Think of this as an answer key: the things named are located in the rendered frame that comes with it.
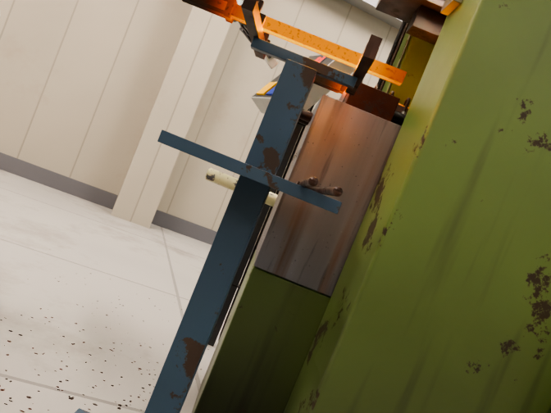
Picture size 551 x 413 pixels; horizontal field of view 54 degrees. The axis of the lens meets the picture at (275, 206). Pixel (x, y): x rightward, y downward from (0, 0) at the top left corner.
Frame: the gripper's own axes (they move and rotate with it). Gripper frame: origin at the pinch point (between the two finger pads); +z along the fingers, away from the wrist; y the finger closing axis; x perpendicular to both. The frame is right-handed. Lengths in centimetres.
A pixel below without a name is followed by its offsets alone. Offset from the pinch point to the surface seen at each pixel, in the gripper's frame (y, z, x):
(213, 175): 3.1, 19.1, -41.2
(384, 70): 93, -5, -18
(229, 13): 80, -28, -32
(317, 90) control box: 7.1, 18.0, 6.1
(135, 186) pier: -231, 62, -57
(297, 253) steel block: 68, 27, -46
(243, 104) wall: -250, 69, 54
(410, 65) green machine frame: 37.3, 21.1, 23.9
